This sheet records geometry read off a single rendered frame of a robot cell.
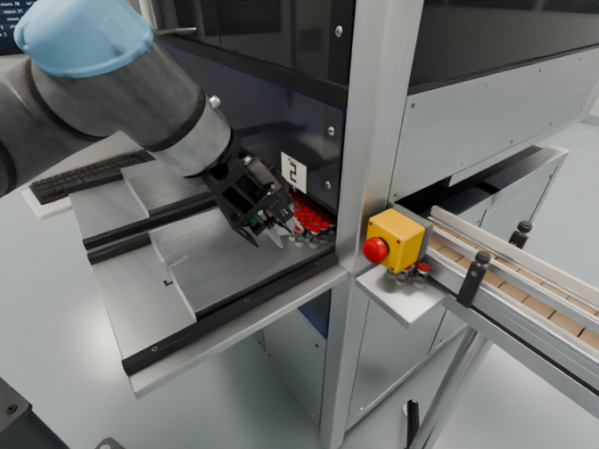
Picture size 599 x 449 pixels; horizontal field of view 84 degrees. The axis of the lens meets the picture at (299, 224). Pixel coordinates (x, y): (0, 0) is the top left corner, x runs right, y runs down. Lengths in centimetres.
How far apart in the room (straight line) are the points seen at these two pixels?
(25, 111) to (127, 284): 44
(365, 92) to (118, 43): 32
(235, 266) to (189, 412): 94
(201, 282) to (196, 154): 38
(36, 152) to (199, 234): 49
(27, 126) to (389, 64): 39
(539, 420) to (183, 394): 138
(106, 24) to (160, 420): 141
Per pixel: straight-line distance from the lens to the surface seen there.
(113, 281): 72
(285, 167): 71
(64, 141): 34
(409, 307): 62
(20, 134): 32
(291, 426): 144
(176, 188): 96
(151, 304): 65
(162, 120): 29
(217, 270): 67
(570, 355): 62
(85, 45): 27
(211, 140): 31
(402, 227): 53
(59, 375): 183
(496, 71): 74
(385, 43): 47
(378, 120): 50
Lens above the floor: 134
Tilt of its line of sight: 36 degrees down
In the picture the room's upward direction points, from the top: straight up
